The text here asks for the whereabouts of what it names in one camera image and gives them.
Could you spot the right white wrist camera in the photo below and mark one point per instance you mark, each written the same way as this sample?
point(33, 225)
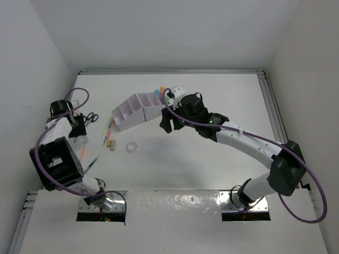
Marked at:
point(175, 95)

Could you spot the orange pink pens behind organizer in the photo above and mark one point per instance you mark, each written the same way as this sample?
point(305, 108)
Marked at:
point(107, 131)

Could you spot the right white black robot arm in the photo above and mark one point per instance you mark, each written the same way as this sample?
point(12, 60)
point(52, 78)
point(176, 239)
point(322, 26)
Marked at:
point(283, 160)

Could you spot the aluminium frame rail right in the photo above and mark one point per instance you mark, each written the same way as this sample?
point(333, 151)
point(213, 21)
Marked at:
point(272, 108)

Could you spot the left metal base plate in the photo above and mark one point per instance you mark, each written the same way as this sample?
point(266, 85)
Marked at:
point(114, 203)

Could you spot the green marker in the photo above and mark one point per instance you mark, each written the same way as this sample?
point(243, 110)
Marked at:
point(167, 99)

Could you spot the white eraser block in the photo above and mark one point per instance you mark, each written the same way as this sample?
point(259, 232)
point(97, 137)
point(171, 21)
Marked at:
point(113, 145)

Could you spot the aluminium frame rail back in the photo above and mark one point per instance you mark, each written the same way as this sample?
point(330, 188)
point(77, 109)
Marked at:
point(169, 71)

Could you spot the orange pen on table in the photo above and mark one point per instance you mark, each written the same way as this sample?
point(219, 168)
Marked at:
point(82, 154)

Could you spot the clear tape roll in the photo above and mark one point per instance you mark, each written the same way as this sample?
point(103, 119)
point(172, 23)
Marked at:
point(131, 147)

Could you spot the metal base plate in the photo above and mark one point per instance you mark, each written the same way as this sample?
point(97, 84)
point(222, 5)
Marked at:
point(227, 204)
point(114, 203)

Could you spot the white organizer upright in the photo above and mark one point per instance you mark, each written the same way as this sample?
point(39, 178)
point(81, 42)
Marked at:
point(151, 104)

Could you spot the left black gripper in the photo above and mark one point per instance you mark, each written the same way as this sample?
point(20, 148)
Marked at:
point(81, 130)

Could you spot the clear glue bottle blue cap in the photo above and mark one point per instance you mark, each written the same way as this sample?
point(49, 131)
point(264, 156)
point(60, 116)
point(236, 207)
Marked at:
point(81, 139)

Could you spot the blue marker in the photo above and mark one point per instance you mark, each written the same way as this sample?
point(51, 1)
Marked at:
point(157, 92)

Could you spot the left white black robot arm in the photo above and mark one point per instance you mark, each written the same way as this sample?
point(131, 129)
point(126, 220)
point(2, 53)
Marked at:
point(61, 162)

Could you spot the green black pen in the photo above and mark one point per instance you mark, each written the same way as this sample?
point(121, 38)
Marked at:
point(92, 163)

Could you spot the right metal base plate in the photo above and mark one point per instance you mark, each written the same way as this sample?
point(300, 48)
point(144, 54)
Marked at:
point(227, 204)

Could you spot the black handled scissors right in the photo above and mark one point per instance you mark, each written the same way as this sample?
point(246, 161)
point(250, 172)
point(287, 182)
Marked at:
point(91, 117)

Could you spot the white front cover board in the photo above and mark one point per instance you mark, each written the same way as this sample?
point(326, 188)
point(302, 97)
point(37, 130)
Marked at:
point(165, 222)

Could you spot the white organizer lying tilted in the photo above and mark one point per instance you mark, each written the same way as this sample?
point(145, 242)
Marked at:
point(129, 113)

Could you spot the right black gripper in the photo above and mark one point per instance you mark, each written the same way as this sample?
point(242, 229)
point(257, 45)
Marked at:
point(166, 121)

